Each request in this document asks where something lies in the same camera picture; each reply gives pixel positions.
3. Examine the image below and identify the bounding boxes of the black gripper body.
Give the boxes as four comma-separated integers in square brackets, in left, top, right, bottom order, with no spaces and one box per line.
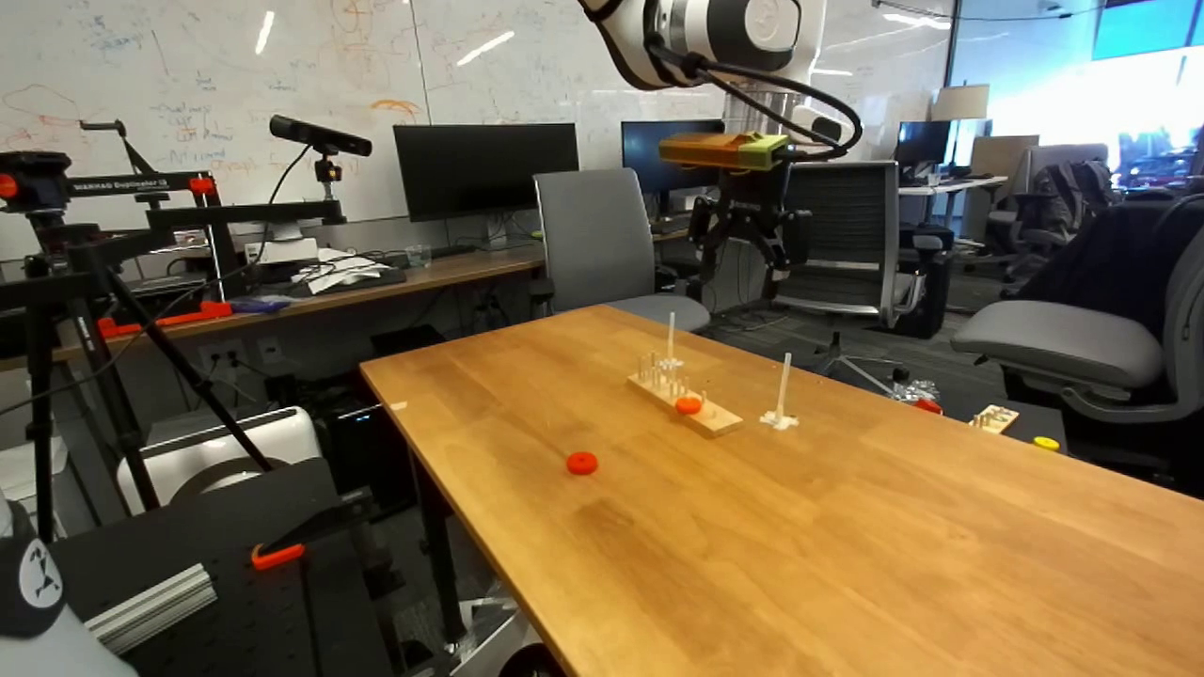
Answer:
[709,166,791,249]

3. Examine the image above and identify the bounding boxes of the white robot base unit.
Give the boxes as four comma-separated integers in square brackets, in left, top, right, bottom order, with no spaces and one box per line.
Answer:
[114,407,328,518]

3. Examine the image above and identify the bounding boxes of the wooden stand with clear pegs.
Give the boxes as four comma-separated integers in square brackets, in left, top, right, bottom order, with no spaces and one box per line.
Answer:
[622,307,747,438]

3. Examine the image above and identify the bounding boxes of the clear single peg stand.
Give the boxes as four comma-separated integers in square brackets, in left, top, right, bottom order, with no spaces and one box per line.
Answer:
[756,350,801,434]

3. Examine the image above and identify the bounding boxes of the dark blue screen monitor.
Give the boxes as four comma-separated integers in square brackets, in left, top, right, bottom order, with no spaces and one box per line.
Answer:
[617,117,728,195]

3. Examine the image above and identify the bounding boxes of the plain grey office chair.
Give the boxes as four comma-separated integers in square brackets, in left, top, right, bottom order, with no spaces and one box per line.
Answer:
[530,166,714,335]

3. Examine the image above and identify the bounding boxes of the beige lamp shade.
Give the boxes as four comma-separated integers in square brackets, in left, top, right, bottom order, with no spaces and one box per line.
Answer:
[934,83,994,125]

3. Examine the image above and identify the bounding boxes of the black computer monitor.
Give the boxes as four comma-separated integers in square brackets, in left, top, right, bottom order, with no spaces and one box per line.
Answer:
[390,120,583,224]

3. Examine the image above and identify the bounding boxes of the snack bag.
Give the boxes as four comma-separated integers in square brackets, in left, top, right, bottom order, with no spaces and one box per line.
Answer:
[968,401,1024,438]

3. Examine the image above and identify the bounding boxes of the grey cushioned office chair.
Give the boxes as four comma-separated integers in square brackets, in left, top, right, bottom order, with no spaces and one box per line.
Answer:
[946,200,1204,496]

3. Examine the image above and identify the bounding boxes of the long wooden desk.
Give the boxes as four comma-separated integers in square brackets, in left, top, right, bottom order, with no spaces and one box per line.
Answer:
[99,245,550,350]

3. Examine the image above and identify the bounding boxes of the white crumpled papers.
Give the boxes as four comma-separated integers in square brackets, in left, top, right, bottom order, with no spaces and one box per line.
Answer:
[288,249,393,302]

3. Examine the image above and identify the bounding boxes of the red items on desk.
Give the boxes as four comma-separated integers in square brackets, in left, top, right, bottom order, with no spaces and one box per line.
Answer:
[92,297,237,344]

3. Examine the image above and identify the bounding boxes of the black side table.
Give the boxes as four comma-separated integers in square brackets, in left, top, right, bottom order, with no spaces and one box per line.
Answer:
[50,456,405,677]

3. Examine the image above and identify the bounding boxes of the black tripod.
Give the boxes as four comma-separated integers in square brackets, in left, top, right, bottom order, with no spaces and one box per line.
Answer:
[0,117,351,546]

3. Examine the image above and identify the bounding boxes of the aluminium extrusion bar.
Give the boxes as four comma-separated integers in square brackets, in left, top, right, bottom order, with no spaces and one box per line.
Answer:
[79,559,222,659]

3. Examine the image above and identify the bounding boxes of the black and white cap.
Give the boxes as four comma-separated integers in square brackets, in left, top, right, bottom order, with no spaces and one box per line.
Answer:
[0,496,70,643]

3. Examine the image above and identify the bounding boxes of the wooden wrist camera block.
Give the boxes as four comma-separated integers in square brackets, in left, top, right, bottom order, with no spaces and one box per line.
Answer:
[657,126,793,176]

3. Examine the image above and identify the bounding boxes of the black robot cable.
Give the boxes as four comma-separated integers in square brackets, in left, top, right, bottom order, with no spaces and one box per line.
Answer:
[679,47,867,166]

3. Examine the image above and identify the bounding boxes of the black stereo camera bar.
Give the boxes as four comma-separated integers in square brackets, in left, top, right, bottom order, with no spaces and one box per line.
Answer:
[265,111,375,160]

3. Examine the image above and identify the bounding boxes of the black clamp with orange handle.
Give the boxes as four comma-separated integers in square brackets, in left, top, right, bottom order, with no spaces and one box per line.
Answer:
[243,483,378,577]

